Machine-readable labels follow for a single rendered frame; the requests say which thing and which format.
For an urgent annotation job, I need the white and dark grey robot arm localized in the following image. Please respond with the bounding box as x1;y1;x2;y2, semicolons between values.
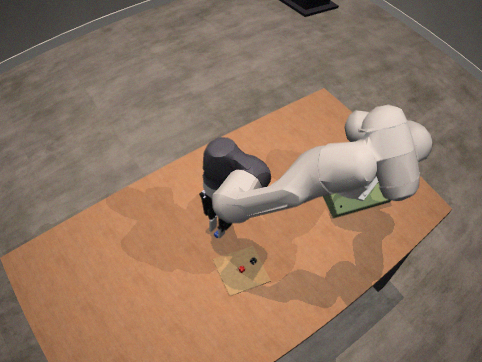
203;105;433;223

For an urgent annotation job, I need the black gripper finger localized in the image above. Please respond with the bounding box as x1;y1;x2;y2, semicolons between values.
217;218;232;238
199;190;217;232

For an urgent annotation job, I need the beige square mat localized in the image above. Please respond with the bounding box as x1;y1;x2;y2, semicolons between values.
213;246;271;296

